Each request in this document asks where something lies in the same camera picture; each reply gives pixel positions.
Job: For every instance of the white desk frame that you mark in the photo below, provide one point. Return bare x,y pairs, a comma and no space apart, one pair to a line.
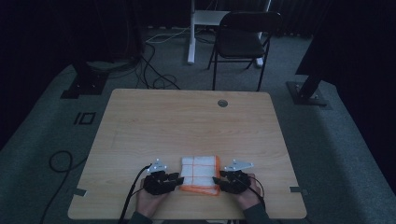
202,18

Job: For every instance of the black folding chair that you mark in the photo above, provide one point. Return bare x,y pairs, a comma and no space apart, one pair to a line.
241,43

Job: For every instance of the white cloth with orange edge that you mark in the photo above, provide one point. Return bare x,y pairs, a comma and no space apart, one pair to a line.
199,174

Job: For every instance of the person's left hand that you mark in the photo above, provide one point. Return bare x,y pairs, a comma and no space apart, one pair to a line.
149,202

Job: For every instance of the person's right hand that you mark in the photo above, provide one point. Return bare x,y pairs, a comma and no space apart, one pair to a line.
250,197

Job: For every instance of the grey tape piece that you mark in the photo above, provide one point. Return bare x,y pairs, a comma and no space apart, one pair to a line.
80,192
297,189

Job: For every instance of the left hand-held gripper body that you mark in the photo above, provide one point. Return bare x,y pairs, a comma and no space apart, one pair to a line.
157,183

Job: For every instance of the grey table grommet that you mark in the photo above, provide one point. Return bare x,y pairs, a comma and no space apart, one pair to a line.
222,103

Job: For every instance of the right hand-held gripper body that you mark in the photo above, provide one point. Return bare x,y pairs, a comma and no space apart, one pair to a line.
236,183

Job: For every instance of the black metal stand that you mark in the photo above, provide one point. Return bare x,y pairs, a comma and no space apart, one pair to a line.
306,90
87,82

